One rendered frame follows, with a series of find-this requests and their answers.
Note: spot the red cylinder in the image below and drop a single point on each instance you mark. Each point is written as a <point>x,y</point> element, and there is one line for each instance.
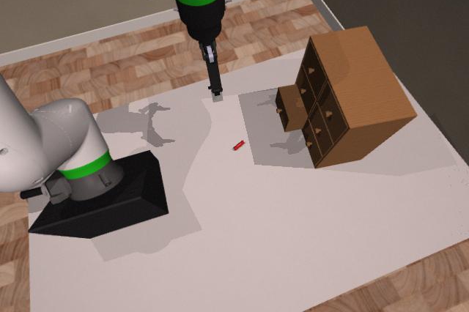
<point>239,145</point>

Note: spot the brown wooden drawer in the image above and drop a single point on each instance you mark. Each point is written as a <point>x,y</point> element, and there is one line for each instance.
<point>306,90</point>
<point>312,64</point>
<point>311,143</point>
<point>332,113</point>
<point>321,130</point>
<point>290,108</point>

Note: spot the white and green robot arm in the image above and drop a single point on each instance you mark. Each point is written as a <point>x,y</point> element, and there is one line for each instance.
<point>33,145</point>

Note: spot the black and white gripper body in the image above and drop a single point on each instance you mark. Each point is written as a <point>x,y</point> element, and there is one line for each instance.
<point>206,36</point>

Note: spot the brown wooden chest of drawers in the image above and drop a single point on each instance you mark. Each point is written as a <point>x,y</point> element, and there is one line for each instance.
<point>372,101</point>

